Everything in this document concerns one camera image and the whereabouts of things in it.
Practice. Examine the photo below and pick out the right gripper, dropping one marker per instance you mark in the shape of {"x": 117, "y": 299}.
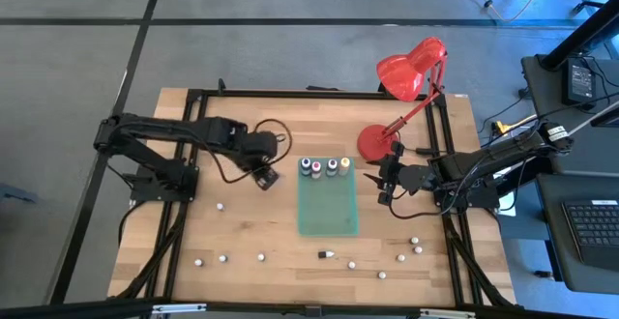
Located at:
{"x": 413, "y": 179}

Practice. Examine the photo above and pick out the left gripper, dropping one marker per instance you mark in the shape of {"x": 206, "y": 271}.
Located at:
{"x": 261, "y": 150}

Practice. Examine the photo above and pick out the blue food coloring bottle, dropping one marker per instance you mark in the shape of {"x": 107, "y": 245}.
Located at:
{"x": 305, "y": 165}

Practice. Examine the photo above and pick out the yellow food coloring bottle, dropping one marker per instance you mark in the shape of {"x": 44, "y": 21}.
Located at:
{"x": 344, "y": 163}

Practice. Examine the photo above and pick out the pink food coloring bottle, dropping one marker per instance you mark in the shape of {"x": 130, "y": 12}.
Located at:
{"x": 316, "y": 167}

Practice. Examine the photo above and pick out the purple food coloring bottle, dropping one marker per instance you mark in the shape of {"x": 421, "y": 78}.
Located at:
{"x": 332, "y": 165}

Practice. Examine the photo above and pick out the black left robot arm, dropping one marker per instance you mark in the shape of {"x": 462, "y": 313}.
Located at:
{"x": 159, "y": 128}

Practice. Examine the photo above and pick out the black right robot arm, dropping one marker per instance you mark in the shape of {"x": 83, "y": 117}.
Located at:
{"x": 503, "y": 157}

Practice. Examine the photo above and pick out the green translucent plastic bin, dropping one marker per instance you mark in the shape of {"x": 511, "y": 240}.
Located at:
{"x": 329, "y": 212}

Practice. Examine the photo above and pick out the small brown dropper bottle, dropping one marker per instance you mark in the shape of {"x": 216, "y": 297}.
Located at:
{"x": 323, "y": 254}

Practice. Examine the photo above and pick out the red desk lamp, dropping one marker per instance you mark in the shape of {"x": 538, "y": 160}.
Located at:
{"x": 406, "y": 75}

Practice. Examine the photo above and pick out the yellow plug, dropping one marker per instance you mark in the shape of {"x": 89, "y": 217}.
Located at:
{"x": 502, "y": 127}

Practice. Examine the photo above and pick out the black floor plug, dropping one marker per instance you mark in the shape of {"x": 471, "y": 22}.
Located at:
{"x": 542, "y": 274}

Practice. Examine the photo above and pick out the dark grey side desk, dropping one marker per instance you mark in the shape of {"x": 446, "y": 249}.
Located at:
{"x": 580, "y": 159}

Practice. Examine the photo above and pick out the black power adapter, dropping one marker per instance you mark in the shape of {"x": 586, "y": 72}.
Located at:
{"x": 578, "y": 82}

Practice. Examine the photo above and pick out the black laptop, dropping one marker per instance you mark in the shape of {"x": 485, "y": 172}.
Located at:
{"x": 597, "y": 227}

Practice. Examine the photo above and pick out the grey slanted rod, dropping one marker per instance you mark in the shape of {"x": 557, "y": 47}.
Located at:
{"x": 599, "y": 113}

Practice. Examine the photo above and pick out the black crossbar with silver brackets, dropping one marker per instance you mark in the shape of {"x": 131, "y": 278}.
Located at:
{"x": 72, "y": 309}

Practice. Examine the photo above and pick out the grey floor object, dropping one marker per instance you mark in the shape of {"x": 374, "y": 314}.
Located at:
{"x": 14, "y": 193}

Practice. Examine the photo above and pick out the black aluminium table frame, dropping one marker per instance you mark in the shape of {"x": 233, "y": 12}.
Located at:
{"x": 338, "y": 95}

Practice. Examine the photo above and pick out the black slanted post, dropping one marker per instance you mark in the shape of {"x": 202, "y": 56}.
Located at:
{"x": 580, "y": 34}

